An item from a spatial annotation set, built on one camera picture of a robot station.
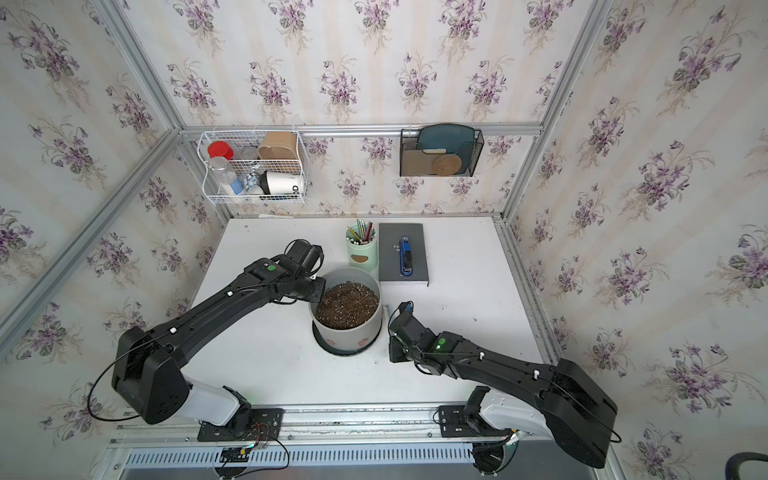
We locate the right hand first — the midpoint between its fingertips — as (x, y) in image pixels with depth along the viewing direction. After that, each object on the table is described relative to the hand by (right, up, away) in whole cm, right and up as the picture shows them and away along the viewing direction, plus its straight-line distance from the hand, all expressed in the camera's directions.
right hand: (393, 346), depth 82 cm
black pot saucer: (-14, -2, 0) cm, 14 cm away
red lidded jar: (-54, +58, +9) cm, 80 cm away
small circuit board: (-39, -23, -11) cm, 47 cm away
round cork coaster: (+18, +55, +16) cm, 60 cm away
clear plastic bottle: (-52, +50, +8) cm, 73 cm away
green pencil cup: (-9, +28, +9) cm, 31 cm away
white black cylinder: (-35, +48, +10) cm, 60 cm away
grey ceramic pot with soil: (-12, +10, +1) cm, 16 cm away
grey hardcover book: (-1, +32, +21) cm, 38 cm away
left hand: (-19, +15, 0) cm, 24 cm away
